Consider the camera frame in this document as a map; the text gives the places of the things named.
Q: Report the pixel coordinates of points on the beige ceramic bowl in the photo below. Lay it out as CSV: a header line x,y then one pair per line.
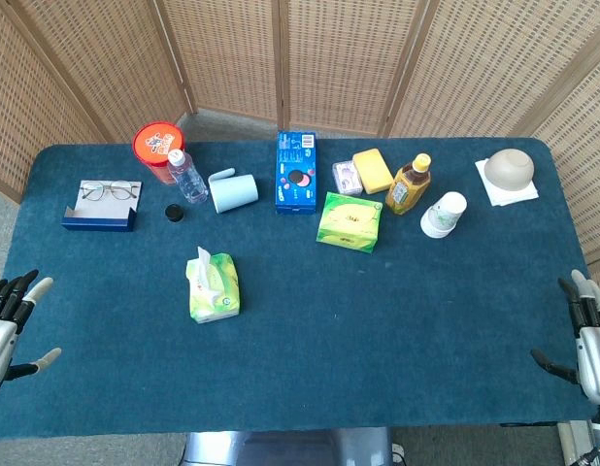
x,y
509,170

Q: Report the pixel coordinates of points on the blue Oreo cookie box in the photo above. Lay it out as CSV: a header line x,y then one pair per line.
x,y
296,172

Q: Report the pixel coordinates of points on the white tissue sheet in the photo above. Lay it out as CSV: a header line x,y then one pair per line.
x,y
203,257

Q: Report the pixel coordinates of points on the black bottle cap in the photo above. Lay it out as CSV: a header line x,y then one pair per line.
x,y
174,212

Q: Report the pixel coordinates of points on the thin metal frame glasses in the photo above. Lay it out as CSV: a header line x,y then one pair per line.
x,y
110,190

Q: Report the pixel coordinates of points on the green yellow box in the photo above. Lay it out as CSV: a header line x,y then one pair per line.
x,y
349,222

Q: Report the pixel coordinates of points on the light blue mug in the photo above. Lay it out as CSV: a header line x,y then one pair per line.
x,y
234,194

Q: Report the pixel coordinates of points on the red jar with orange lid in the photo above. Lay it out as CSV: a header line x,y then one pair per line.
x,y
156,143

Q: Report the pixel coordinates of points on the woven bamboo screen panel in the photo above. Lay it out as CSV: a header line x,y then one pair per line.
x,y
18,97
110,58
586,170
484,58
348,58
227,48

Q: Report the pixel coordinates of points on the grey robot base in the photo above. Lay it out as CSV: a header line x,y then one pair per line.
x,y
285,446

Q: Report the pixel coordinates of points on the blue glasses case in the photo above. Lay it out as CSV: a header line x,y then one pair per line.
x,y
103,213

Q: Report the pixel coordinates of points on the blue felt table cloth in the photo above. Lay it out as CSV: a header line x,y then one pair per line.
x,y
329,315

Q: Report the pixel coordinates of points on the yellow sponge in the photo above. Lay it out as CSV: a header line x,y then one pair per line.
x,y
373,171

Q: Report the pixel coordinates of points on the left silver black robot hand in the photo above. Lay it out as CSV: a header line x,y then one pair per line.
x,y
1,335

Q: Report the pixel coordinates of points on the white paper napkin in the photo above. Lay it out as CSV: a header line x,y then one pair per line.
x,y
494,196

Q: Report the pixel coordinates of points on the small purple clear pack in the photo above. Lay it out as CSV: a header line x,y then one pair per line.
x,y
346,177

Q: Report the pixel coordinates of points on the green soft tissue pack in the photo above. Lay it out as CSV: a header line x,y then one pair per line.
x,y
217,291

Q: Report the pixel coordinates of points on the white printed paper cup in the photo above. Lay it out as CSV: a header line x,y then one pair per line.
x,y
443,216

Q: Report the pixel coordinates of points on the clear plastic water bottle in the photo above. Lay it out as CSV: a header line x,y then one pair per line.
x,y
188,179

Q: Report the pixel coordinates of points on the tea bottle with yellow cap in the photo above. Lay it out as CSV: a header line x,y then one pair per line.
x,y
407,187

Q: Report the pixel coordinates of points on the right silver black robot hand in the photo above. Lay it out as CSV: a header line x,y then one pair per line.
x,y
593,349

